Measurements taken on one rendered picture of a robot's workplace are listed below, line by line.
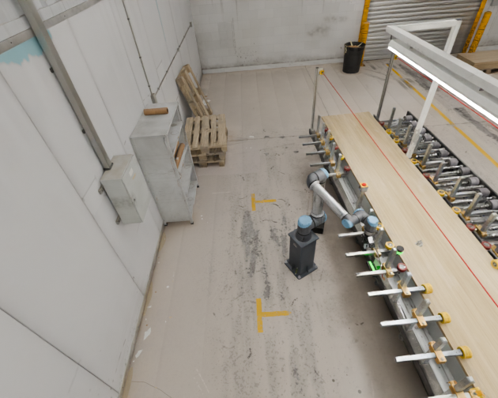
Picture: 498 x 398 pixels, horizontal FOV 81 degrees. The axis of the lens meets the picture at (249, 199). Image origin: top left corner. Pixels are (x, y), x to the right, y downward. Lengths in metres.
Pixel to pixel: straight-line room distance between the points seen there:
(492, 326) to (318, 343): 1.51
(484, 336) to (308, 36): 8.53
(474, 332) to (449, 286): 0.38
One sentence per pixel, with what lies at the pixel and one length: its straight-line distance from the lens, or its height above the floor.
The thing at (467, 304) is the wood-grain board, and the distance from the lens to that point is 3.05.
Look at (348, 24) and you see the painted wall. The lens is 10.06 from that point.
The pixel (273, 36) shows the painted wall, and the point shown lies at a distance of 9.69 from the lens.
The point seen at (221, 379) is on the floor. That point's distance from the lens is 3.39.
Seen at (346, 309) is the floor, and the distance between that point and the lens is 3.70.
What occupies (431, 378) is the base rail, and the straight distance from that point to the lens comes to 2.88.
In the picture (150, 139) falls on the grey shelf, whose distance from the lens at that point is 3.66.
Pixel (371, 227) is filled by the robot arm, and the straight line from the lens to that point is 2.69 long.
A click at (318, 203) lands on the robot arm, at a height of 1.07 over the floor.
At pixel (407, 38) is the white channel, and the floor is 2.45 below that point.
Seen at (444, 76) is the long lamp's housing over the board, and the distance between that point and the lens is 2.65.
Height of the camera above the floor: 3.24
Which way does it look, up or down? 43 degrees down
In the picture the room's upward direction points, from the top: 6 degrees counter-clockwise
